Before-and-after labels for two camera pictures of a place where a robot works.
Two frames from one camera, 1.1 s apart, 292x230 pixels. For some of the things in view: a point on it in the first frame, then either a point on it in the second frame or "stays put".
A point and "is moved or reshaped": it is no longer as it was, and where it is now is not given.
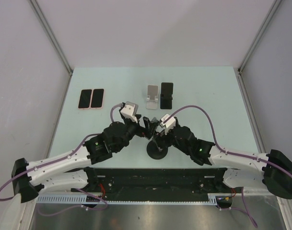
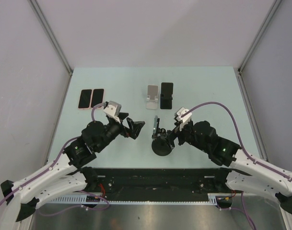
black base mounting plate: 128,183 stays put
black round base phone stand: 155,152 is moved or reshaped
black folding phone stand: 166,96 stays put
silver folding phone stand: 152,97 stays put
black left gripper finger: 150,126 to 136,127
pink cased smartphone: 85,99 stays put
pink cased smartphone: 97,98 stays put
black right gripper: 162,136 to 172,135
